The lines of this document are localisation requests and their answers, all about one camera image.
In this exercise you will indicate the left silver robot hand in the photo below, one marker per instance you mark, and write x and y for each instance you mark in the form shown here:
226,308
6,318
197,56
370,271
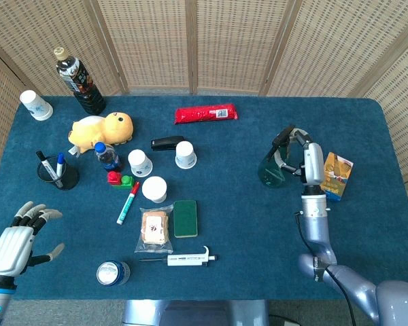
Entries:
12,248

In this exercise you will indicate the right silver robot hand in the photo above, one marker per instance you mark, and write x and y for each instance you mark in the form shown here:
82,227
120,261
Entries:
314,163

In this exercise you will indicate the green spray bottle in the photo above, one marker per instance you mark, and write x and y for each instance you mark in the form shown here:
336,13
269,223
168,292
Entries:
270,175

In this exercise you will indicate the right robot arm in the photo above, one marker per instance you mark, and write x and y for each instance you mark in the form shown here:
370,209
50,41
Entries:
314,207

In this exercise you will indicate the small blue-capped cola bottle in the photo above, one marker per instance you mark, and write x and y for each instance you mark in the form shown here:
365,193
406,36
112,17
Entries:
109,159

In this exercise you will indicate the dark tea bottle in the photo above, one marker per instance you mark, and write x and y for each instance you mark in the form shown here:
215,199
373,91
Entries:
81,85

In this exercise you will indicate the yellow drink carton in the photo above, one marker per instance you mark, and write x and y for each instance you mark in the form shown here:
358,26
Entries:
338,176

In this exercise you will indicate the black-capped marker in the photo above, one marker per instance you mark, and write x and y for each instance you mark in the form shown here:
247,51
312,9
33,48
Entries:
47,166

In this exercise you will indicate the black mesh pen holder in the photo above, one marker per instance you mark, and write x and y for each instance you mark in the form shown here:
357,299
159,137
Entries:
69,180

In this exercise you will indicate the blue-capped marker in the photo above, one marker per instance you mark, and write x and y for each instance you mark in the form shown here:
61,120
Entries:
60,163

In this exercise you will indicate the blue drink can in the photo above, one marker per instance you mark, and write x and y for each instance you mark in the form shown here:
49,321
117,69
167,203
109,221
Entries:
110,273

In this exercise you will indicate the blue table carpet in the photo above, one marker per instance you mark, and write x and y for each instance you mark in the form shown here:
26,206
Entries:
241,244

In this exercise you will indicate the green marker with red cap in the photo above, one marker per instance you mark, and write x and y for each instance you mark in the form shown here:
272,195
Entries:
127,203

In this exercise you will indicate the red snack package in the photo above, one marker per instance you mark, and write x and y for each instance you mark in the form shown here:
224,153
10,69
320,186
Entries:
200,113

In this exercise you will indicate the red toy brick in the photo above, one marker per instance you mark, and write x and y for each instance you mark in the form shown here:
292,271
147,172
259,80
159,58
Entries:
114,178

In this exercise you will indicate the white paper cup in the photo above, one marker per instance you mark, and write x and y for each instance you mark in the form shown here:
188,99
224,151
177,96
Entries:
37,107
154,188
139,163
186,154

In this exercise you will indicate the green toy brick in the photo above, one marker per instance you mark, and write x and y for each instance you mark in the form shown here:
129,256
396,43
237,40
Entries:
127,181

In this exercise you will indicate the green scouring sponge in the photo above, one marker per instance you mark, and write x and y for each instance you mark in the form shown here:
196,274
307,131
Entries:
185,219

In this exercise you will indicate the packaged biscuits in clear bag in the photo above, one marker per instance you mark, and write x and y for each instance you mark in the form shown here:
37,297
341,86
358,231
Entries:
153,229

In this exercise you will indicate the yellow plush toy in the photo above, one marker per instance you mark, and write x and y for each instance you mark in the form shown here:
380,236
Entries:
102,130

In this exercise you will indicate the black stapler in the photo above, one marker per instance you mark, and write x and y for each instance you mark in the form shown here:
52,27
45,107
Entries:
165,142

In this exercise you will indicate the white pipette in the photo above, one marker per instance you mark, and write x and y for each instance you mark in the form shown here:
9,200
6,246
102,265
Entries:
187,260

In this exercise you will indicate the grey robot torso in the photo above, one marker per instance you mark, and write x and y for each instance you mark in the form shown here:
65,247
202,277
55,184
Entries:
190,314

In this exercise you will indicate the woven folding screen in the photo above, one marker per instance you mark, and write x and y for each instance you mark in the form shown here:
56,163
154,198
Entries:
149,40

